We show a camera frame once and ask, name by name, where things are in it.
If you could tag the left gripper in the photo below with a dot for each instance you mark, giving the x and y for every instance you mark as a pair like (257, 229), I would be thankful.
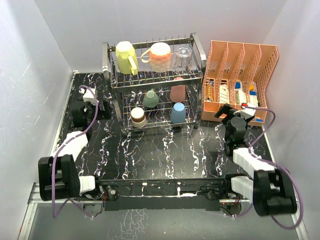
(106, 112)

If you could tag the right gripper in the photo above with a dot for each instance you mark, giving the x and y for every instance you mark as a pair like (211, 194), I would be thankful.
(224, 109)

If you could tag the cream and brown cup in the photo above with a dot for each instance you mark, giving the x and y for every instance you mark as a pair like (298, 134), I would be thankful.
(138, 118)

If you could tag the blue plastic cup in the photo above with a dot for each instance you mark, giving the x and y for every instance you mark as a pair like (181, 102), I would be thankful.
(178, 113)

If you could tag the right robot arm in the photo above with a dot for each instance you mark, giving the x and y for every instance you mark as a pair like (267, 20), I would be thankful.
(266, 186)

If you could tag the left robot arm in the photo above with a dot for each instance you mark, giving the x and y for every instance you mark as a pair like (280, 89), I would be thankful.
(66, 180)

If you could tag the metal two-tier dish rack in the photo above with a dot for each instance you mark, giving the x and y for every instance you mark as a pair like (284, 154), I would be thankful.
(127, 91)

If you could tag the white red box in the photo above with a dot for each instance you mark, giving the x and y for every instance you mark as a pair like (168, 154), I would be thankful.
(224, 94)

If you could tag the white green box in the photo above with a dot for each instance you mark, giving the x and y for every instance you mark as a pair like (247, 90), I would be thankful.
(240, 97)

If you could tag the yellow patterned box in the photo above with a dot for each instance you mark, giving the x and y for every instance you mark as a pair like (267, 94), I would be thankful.
(209, 90)

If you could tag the blue white box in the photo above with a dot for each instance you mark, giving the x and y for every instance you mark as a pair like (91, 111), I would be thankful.
(253, 95)

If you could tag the orange plastic file organizer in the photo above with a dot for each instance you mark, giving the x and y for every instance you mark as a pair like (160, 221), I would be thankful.
(238, 65)

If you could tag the green ceramic cup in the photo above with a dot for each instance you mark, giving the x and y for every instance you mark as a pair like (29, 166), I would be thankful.
(150, 99)

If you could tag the pink plastic cup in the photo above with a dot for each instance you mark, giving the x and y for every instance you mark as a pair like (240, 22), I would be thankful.
(178, 93)

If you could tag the yellow-green faceted mug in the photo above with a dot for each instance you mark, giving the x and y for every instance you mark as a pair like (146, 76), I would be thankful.
(126, 58)

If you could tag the clear glass cup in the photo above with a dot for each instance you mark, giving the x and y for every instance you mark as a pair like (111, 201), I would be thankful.
(182, 60)

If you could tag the pink and cream mug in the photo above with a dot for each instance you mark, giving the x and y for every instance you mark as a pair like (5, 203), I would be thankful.
(158, 56)

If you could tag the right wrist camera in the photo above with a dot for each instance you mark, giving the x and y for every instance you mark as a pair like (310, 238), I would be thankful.
(248, 111)

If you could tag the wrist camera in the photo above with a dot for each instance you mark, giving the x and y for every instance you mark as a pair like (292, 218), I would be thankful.
(248, 111)
(87, 96)

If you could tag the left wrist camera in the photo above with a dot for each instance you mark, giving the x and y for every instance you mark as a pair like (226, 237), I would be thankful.
(87, 96)

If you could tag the aluminium frame rail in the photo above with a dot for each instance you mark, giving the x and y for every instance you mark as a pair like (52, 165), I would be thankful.
(151, 218)

